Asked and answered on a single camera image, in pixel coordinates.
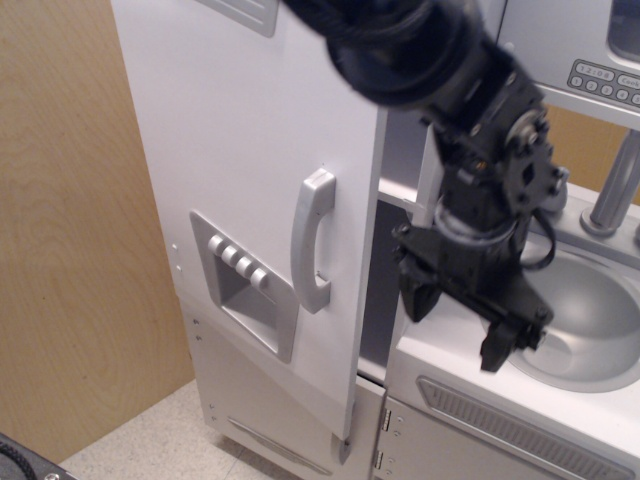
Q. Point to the silver toy faucet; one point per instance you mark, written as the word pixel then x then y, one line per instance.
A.
pixel 598 223

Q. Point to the silver round sink basin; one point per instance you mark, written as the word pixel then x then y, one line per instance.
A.
pixel 592 342

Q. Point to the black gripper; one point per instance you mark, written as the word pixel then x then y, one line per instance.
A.
pixel 486 276

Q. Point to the white toy fridge door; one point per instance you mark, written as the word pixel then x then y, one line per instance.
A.
pixel 237 104
pixel 243 403

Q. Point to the silver door handle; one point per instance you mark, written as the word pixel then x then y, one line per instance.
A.
pixel 316 199
pixel 340 449

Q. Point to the white toy kitchen counter cabinet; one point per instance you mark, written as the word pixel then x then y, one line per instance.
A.
pixel 606 423

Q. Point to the black object bottom left corner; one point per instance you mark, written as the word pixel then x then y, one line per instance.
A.
pixel 20 463

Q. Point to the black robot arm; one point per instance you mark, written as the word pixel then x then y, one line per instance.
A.
pixel 491 132

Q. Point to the silver ice dispenser panel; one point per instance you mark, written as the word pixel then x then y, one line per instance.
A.
pixel 247 290

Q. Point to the white toy microwave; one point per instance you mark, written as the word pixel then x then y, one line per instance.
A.
pixel 583 55

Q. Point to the silver oven vent panel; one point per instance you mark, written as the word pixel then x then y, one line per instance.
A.
pixel 526 438

